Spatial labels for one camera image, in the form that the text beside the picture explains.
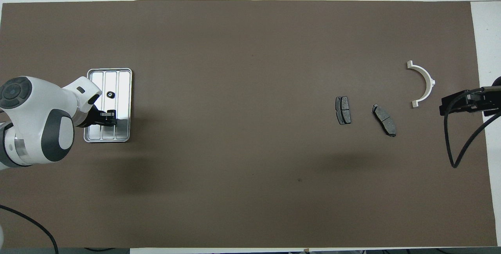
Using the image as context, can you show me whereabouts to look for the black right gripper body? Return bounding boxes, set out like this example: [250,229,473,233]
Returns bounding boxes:
[480,85,501,117]

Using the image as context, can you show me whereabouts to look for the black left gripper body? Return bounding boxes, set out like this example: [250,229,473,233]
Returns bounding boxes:
[80,104,102,128]

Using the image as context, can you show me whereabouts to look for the silver metal tray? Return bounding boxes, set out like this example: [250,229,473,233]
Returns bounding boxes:
[84,68,133,143]

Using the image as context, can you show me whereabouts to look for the curved dark grey brake pad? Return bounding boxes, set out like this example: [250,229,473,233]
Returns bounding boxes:
[372,104,397,137]

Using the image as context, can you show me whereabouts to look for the rectangular dark grey brake pad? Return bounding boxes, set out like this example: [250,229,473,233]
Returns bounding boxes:
[335,96,351,125]

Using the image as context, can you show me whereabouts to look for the brown table mat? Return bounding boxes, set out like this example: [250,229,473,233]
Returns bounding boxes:
[0,0,497,249]

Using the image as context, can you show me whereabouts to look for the white semicircular bracket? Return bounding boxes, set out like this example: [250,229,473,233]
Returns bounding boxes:
[407,61,436,109]

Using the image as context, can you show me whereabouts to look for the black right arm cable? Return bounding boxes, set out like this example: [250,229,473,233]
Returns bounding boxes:
[443,88,501,168]

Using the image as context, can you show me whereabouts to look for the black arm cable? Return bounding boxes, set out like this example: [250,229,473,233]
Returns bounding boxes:
[443,88,501,168]
[0,205,59,254]

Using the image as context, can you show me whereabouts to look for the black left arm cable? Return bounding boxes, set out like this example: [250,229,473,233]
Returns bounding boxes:
[0,205,59,254]

